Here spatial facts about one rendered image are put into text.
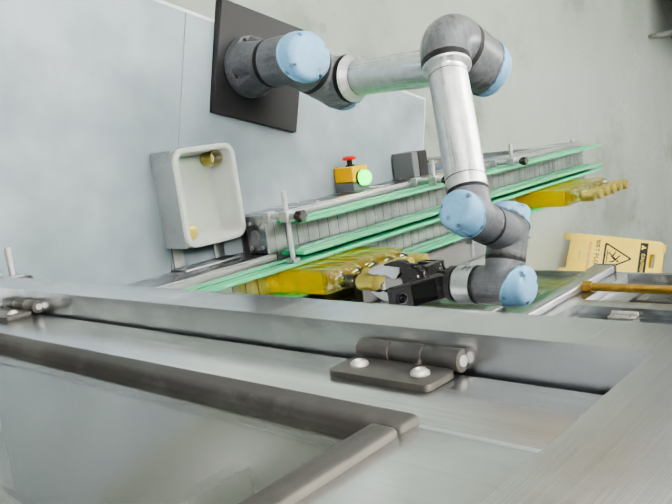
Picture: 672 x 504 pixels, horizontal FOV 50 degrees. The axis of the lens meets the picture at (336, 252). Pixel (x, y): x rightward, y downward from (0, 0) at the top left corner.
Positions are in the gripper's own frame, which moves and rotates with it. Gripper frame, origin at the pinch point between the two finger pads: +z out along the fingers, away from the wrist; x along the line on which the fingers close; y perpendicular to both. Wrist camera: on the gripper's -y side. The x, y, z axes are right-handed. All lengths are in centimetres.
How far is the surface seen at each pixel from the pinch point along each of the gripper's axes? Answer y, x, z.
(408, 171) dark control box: 67, 16, 37
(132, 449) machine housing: -100, 22, -72
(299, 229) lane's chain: 10.8, 9.6, 30.7
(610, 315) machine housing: 41, -17, -33
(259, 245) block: -0.9, 8.1, 33.2
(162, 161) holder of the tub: -20, 31, 39
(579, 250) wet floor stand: 334, -70, 106
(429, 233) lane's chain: 65, -3, 31
